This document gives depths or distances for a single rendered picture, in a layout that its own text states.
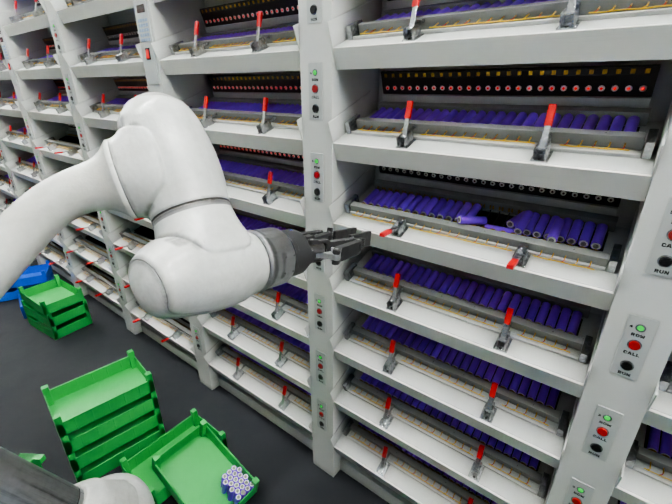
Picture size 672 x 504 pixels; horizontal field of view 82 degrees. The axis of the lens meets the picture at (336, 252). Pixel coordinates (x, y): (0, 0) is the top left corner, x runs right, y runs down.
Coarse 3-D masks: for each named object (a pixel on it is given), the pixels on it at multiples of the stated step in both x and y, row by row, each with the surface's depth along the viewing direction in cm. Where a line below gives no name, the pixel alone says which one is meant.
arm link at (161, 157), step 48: (144, 96) 48; (144, 144) 45; (192, 144) 47; (48, 192) 44; (96, 192) 46; (144, 192) 45; (192, 192) 46; (0, 240) 42; (48, 240) 46; (0, 288) 43
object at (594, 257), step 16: (352, 208) 100; (368, 208) 96; (384, 208) 95; (416, 224) 89; (432, 224) 87; (448, 224) 85; (464, 224) 84; (464, 240) 82; (496, 240) 79; (512, 240) 77; (528, 240) 76; (544, 240) 75; (560, 256) 73; (576, 256) 71; (592, 256) 69; (608, 256) 68
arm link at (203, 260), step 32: (160, 224) 46; (192, 224) 45; (224, 224) 47; (160, 256) 42; (192, 256) 43; (224, 256) 46; (256, 256) 50; (160, 288) 41; (192, 288) 43; (224, 288) 46; (256, 288) 51
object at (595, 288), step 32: (352, 192) 102; (480, 192) 90; (512, 192) 86; (352, 224) 97; (384, 224) 94; (416, 256) 88; (448, 256) 82; (480, 256) 79; (544, 288) 73; (576, 288) 69; (608, 288) 66
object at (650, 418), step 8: (664, 368) 70; (664, 376) 69; (664, 384) 68; (656, 392) 65; (664, 392) 69; (656, 400) 68; (664, 400) 68; (648, 408) 67; (656, 408) 67; (664, 408) 67; (648, 416) 68; (656, 416) 67; (664, 416) 66; (648, 424) 70; (656, 424) 68; (664, 424) 67
